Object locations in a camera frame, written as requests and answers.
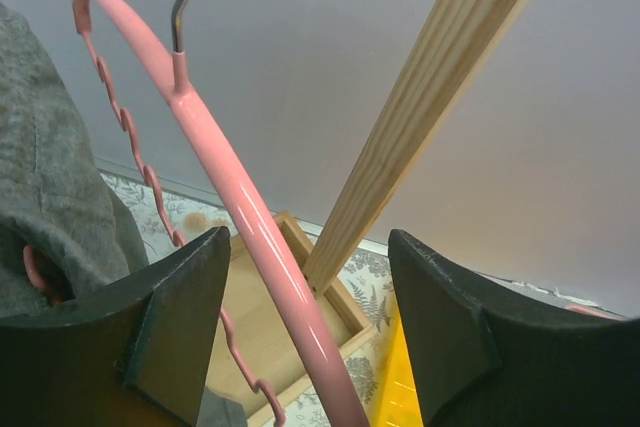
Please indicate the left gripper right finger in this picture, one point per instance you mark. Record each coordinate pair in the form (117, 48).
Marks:
(484, 355)

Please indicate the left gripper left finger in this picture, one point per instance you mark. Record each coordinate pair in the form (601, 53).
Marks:
(134, 353)

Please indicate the pink hanger with grey shorts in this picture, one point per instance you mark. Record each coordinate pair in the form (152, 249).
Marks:
(38, 270)

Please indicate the grey shorts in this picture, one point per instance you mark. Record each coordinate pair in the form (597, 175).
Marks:
(52, 195)

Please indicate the empty pink hanger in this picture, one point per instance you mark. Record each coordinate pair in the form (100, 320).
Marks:
(275, 262)

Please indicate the yellow plastic bin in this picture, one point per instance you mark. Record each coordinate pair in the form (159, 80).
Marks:
(396, 403)

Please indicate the pink compartment organizer box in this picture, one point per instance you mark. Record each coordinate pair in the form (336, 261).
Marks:
(593, 311)

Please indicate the floral table mat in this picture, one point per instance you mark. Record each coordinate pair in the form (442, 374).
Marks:
(359, 308)

